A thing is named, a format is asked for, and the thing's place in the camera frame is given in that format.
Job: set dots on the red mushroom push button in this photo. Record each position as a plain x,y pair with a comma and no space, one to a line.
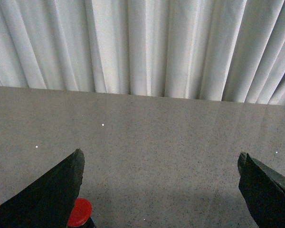
80,216

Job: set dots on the white pleated curtain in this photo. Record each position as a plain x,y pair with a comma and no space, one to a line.
219,50

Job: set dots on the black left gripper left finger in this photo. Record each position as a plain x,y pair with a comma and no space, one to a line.
48,201

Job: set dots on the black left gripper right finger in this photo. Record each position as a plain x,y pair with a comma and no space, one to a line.
263,190

